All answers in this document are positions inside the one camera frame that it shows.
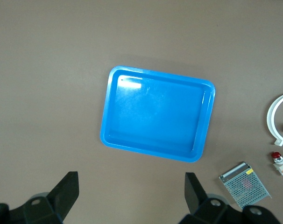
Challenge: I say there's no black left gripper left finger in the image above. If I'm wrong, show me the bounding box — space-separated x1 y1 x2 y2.
23 171 79 224

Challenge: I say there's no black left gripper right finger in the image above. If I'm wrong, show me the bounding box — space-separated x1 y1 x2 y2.
178 172 244 224

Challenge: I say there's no metal mesh power supply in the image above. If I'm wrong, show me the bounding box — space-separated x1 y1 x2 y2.
218 161 272 210

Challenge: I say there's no blue plastic tray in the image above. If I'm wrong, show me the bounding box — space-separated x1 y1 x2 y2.
99 65 216 163

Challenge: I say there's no large white curved clip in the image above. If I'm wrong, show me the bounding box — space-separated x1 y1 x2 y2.
266 92 283 147

